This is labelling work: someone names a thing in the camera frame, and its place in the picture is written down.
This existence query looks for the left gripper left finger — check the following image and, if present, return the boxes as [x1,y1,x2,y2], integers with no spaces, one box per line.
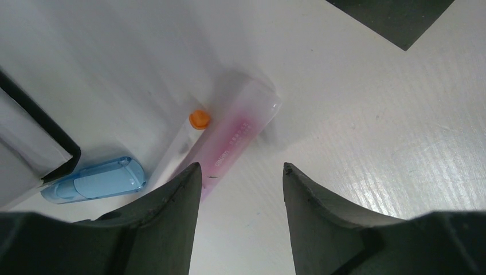
[1,163,202,274]

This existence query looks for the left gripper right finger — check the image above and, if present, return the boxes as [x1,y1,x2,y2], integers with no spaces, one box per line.
[283,163,485,274]

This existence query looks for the orange capped white pen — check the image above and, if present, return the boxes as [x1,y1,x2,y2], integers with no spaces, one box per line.
[147,109,211,192]

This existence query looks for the pink translucent tube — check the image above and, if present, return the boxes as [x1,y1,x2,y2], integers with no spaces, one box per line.
[172,77,282,199]

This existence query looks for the black booklet with gold emblem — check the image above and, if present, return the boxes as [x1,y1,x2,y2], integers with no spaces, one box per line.
[329,0,454,51]

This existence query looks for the grey and white book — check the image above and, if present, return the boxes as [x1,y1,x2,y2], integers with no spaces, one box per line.
[1,72,81,211]

